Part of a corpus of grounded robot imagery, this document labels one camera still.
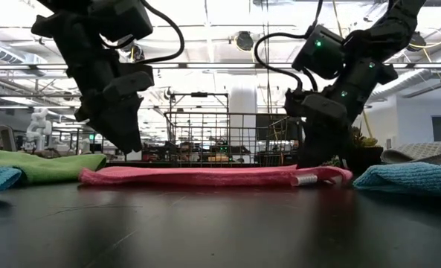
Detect black monitor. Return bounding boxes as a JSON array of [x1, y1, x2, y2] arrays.
[[255, 113, 303, 142]]

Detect potted succulent plant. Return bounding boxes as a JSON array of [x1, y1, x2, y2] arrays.
[[348, 126, 384, 178]]

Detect grey office chair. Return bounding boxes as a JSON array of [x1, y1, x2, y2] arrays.
[[0, 124, 19, 152]]

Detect ceiling cable reel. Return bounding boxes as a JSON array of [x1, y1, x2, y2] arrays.
[[408, 31, 426, 52], [236, 31, 255, 52], [129, 43, 146, 63]]

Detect pink microfiber towel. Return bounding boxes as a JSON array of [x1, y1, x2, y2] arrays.
[[78, 165, 354, 188]]

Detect grey microfiber towel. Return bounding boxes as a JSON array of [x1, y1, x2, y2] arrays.
[[379, 141, 441, 166]]

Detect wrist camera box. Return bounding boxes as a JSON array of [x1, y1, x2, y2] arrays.
[[101, 70, 155, 104], [283, 90, 350, 126]]

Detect silver air duct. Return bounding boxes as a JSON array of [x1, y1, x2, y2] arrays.
[[0, 36, 48, 67], [368, 44, 441, 103]]

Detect black camera cable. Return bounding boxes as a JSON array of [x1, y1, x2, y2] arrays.
[[100, 0, 186, 65], [253, 0, 324, 92]]

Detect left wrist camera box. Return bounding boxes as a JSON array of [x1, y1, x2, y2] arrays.
[[101, 70, 155, 104]]

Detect copper wire basket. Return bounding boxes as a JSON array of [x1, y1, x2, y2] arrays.
[[163, 111, 303, 168]]

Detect black background rig frame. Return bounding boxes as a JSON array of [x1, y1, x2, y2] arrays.
[[169, 92, 231, 165]]

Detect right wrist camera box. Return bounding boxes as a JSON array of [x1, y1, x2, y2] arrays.
[[283, 90, 350, 126]]

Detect green microfiber towel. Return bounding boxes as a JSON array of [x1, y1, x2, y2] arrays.
[[0, 147, 108, 186]]

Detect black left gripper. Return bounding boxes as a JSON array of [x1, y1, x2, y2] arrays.
[[65, 48, 154, 156]]

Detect white pillar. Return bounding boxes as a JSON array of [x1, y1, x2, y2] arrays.
[[229, 82, 258, 165]]

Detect black left camera cable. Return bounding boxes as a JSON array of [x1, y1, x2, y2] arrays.
[[100, 0, 186, 65]]

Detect black right camera cable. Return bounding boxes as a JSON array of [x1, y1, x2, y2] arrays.
[[253, 0, 324, 92]]

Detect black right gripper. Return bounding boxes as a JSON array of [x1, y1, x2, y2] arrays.
[[296, 59, 399, 170]]

